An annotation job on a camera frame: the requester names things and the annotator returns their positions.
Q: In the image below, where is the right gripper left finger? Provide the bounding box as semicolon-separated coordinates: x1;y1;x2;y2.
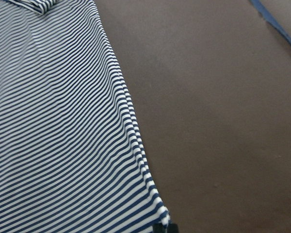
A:
153;224;163;233

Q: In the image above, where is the blue white striped polo shirt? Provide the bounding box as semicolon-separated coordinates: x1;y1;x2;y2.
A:
0;0;171;233

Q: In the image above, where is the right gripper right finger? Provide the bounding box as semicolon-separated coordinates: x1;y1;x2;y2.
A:
167;223;179;233

